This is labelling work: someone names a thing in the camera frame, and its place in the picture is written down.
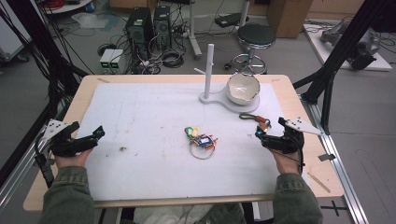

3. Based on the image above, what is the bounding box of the clear plastic sheet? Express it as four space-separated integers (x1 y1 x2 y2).
70 11 121 33

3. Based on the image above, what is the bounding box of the wooden stick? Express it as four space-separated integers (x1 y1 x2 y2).
306 171 332 194

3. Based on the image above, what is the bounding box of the white power supply box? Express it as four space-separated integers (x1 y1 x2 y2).
109 49 125 72
99 49 115 72

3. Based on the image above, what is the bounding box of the person's left hand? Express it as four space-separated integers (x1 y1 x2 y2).
54 148 94 170

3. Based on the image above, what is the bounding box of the wooden cabinet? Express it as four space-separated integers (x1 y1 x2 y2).
266 0 315 39

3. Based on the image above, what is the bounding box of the white pole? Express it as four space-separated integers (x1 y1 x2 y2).
238 0 251 28

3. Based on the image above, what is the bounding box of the grey robot device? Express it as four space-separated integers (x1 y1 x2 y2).
319 21 382 71

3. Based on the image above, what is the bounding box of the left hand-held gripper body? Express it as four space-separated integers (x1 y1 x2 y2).
40 119 100 158

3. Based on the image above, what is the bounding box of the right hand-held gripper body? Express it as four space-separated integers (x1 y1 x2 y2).
261 117 325 155

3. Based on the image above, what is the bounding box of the flat black device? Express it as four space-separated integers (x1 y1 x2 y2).
214 12 250 29

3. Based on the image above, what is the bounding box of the white foam mat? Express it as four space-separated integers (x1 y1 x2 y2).
76 81 310 202

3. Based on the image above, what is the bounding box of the white bowl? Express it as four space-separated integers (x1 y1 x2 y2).
225 72 262 105

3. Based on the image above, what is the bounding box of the white platform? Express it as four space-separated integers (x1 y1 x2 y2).
303 21 393 73

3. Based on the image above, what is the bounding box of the slim black computer tower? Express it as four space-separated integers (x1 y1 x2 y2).
152 5 173 49

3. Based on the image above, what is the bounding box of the black metal frame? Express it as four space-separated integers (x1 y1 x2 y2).
291 0 396 135

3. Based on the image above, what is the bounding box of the large black computer tower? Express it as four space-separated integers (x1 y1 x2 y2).
125 7 154 53

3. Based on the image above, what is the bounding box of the white stand with post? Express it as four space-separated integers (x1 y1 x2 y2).
193 43 262 114

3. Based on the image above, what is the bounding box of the tangle of floor cables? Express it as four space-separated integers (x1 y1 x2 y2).
132 36 188 76

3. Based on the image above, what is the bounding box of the aluminium rail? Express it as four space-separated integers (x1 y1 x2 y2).
0 136 52 214
299 92 371 224

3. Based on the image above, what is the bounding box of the black frame with cables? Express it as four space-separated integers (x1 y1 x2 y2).
0 0 92 188

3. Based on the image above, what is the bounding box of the grey tape piece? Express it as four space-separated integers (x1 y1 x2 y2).
318 152 337 162

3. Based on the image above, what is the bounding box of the coiled black cable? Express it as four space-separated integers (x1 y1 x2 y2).
161 49 185 69

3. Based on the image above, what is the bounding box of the black round stool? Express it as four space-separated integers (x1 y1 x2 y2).
231 23 277 76

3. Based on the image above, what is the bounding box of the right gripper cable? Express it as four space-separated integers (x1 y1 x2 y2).
289 136 306 175

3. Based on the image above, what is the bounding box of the round white table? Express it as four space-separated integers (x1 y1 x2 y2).
39 0 95 15

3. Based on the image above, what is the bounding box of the carabiner keychain with brown strap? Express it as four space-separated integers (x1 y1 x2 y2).
238 112 273 132

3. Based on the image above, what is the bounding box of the key bunch with coloured tags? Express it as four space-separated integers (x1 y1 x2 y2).
183 125 219 161

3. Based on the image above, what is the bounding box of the person's right hand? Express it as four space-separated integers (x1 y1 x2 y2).
269 148 302 175

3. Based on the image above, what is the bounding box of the white table leg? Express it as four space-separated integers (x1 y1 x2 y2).
186 0 204 61

